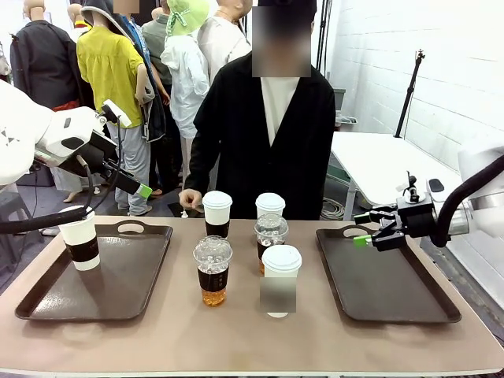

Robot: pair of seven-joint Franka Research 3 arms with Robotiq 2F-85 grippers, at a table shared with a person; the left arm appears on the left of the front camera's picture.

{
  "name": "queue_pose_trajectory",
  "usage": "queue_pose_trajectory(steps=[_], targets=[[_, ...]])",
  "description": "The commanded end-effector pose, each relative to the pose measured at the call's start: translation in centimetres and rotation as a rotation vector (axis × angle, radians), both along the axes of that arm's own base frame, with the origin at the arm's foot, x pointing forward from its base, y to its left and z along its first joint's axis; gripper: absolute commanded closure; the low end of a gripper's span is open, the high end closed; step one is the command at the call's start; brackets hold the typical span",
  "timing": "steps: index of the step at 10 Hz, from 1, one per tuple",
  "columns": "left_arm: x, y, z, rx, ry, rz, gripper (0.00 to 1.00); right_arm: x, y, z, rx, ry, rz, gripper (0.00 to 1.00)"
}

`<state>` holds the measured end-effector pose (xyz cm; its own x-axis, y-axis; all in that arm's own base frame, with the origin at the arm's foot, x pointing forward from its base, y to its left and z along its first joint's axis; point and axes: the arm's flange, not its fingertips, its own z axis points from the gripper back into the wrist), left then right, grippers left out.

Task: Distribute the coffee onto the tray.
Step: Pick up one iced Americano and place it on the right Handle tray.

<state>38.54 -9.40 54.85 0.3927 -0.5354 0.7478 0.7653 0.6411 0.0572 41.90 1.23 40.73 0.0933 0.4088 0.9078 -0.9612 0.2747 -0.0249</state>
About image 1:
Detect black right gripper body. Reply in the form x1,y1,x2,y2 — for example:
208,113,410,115
396,193,437,237

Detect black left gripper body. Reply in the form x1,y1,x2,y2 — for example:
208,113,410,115
58,132,118,179

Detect white paper cup black sleeve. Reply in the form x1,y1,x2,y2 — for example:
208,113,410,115
261,244,303,319
57,205,102,272
202,190,234,239
254,192,287,220

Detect clear iced tea cup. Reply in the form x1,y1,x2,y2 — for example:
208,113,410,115
192,235,234,308
254,213,290,276

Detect person left forearm black sleeve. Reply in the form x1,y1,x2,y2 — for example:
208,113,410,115
310,133,337,220

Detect person right forearm black sleeve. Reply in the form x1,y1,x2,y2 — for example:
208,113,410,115
183,125,221,194

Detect dark brown serving tray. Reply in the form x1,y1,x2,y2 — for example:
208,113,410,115
14,219,174,322
315,224,462,324

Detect person right hand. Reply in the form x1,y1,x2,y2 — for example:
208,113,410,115
178,188,205,213

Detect black stool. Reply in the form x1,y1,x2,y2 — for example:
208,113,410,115
0,191,44,272

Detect mannequin in black coat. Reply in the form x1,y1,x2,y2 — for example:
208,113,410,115
9,0,86,111

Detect grey-green bin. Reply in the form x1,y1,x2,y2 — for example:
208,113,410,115
333,88,347,128

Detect person torso black jacket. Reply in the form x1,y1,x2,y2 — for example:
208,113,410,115
183,0,337,221

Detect mannequin with red collar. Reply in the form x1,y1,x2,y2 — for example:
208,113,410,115
66,2,94,43

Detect person in blue shirt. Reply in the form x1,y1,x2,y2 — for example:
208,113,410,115
113,0,184,198

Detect black tripod stand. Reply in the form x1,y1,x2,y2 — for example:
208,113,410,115
394,49,427,139

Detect green sun hat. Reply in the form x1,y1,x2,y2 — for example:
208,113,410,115
165,0,211,37

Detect black light stand poles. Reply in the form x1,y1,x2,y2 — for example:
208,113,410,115
316,0,334,78

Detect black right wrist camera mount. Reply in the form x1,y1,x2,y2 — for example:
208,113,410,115
395,171,427,205

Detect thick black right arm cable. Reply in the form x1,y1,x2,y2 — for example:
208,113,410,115
428,154,504,248

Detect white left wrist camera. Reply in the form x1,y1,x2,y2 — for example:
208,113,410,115
101,98,133,128

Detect coiled floor cable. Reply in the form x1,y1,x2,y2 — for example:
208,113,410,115
321,196,347,221

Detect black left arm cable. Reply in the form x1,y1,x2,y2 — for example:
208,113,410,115
0,155,123,235

